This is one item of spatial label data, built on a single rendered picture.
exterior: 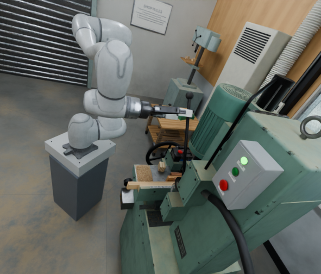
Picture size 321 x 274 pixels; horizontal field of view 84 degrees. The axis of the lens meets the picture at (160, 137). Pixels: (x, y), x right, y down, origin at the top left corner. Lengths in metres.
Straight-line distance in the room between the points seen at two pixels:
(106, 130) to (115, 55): 0.80
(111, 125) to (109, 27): 0.58
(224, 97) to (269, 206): 0.38
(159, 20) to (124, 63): 3.11
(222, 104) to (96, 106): 0.46
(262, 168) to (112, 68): 0.47
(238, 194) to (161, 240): 0.60
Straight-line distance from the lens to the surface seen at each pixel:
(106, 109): 0.69
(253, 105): 0.66
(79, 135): 1.27
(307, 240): 2.22
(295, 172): 0.47
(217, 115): 0.72
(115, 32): 1.16
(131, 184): 0.95
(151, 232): 1.00
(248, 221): 0.58
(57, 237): 1.85
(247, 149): 0.47
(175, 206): 0.77
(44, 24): 3.70
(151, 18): 3.63
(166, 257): 0.99
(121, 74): 0.59
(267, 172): 0.45
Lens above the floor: 1.69
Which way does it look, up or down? 35 degrees down
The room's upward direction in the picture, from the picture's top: 20 degrees clockwise
